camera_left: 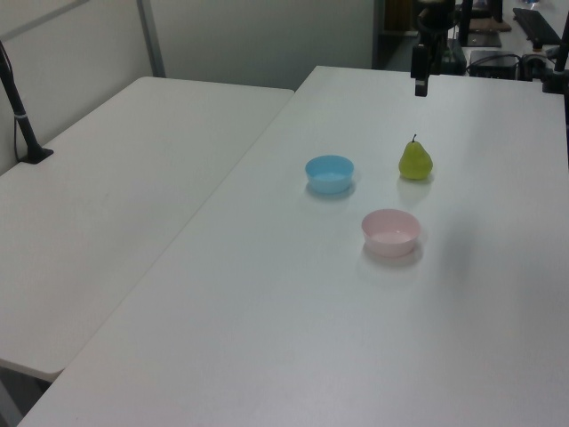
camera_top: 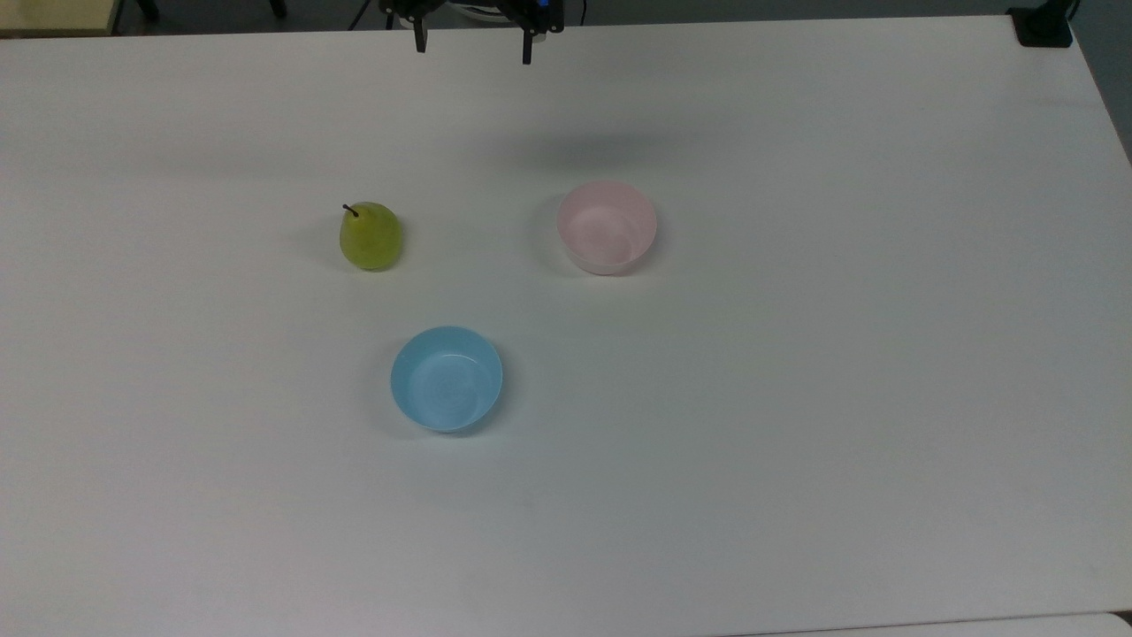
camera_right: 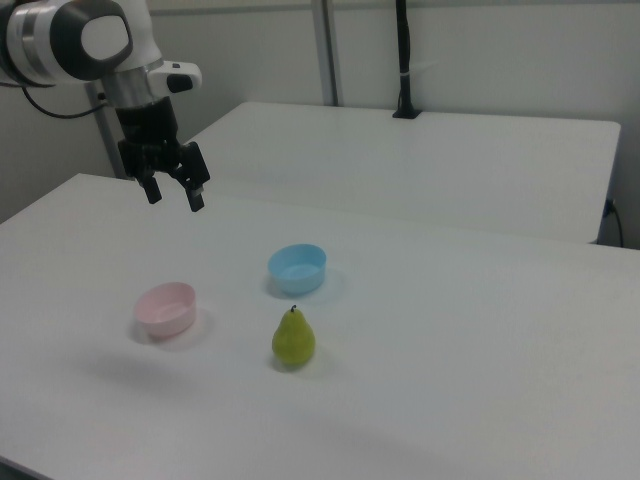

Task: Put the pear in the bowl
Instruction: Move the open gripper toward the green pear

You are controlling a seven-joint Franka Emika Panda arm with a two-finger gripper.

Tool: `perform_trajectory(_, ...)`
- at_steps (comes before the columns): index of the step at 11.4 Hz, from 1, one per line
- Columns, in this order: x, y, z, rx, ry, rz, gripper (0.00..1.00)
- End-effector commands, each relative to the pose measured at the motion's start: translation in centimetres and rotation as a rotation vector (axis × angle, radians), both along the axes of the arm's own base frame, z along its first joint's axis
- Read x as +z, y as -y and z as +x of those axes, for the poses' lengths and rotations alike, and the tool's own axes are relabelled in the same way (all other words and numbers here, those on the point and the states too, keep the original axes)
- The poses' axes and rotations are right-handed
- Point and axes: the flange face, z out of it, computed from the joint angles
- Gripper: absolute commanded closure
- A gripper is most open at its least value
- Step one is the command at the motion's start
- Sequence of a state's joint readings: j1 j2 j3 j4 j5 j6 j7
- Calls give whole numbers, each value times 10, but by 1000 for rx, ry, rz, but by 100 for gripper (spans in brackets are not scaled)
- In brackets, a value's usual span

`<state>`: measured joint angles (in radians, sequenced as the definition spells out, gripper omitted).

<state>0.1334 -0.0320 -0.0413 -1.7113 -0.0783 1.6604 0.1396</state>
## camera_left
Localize black clamped camera pole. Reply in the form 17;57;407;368
0;39;55;165

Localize pink plastic bowl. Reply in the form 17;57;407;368
360;208;422;258

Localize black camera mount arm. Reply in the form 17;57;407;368
520;0;569;95

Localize black vertical stand pole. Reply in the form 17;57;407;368
459;0;474;46

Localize green pear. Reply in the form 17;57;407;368
397;133;435;181

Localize black electronics box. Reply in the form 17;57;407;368
467;49;522;77

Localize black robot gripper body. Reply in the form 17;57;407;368
416;0;457;47

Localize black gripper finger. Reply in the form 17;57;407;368
411;43;431;98
428;36;446;77

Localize grey partition frame post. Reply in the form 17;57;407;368
136;0;167;79

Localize blue plastic bowl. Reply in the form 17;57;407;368
304;154;356;195

